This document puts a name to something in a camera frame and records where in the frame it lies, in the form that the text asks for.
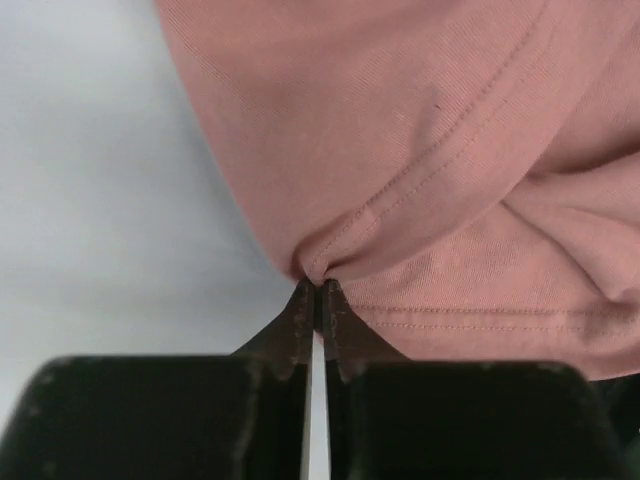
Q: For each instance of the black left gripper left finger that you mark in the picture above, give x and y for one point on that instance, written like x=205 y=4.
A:
x=238 y=416

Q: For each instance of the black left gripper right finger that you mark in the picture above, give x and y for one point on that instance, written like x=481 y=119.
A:
x=390 y=417

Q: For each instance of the pink t shirt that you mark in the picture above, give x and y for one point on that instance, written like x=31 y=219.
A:
x=467 y=170

